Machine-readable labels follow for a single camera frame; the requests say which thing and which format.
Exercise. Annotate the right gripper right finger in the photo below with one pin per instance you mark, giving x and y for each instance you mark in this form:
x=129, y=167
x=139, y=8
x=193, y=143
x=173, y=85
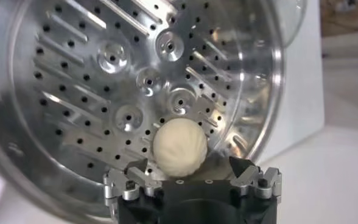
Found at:
x=252, y=178

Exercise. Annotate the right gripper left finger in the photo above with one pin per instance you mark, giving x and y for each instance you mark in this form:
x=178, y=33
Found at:
x=139, y=179

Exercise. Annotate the white steamed baozi bun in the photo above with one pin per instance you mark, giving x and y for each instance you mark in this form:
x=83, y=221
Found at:
x=180, y=147

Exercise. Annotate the round glass pot lid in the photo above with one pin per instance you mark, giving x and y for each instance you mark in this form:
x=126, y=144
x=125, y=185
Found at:
x=296, y=21

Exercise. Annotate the stainless steel steamer basket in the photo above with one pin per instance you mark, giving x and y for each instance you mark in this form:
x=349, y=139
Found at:
x=75, y=76

